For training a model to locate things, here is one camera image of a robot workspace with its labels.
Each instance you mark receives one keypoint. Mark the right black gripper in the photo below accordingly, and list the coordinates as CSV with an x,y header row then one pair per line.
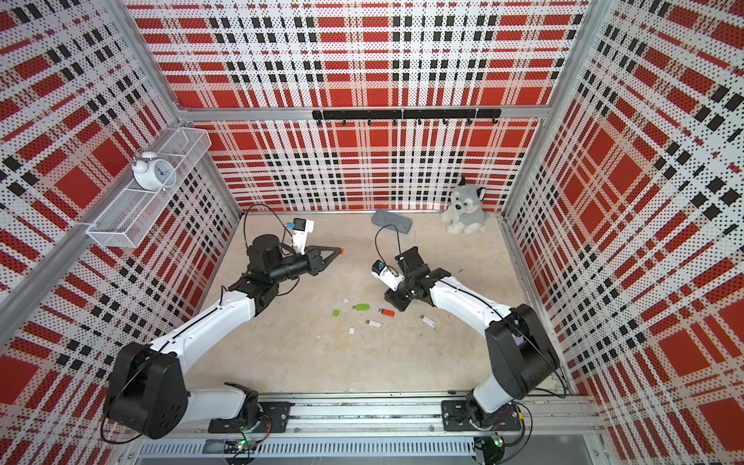
x,y
392,297

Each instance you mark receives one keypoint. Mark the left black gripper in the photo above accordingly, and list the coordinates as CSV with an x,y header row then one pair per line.
x,y
315,261

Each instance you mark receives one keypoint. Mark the red usb drive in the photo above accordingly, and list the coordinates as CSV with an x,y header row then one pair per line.
x,y
387,312

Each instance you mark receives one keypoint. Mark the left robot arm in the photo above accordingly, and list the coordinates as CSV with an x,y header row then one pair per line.
x,y
147,390

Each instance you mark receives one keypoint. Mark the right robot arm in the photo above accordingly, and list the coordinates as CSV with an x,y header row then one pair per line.
x,y
521,354

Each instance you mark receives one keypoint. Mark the white usb drive right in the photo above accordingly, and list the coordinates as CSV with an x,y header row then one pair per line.
x,y
429,322

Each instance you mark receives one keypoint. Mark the grey rectangular case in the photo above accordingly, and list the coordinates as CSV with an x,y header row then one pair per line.
x,y
393,221

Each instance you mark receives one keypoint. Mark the grey husky plush toy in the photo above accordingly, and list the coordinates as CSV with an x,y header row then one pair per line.
x,y
464,214

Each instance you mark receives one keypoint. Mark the white alarm clock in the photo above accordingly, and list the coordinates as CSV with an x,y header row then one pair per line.
x,y
154,173

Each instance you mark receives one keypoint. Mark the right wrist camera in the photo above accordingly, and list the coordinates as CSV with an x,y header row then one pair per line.
x,y
387,274

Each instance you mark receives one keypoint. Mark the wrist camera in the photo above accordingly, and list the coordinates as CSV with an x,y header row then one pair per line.
x,y
387,274
299,230

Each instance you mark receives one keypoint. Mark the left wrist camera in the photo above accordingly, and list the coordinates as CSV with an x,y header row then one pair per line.
x,y
299,230

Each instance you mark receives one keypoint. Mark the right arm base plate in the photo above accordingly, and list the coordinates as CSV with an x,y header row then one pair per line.
x,y
459,414

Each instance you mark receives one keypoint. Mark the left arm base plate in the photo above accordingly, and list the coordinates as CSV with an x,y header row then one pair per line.
x,y
272,417

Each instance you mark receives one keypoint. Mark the black hook rail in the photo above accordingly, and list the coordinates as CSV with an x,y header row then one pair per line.
x,y
444,114

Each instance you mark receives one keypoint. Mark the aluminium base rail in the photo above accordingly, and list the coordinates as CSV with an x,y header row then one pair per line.
x,y
387,427

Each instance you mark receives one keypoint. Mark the white wire mesh shelf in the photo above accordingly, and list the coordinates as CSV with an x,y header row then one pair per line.
x,y
130,215

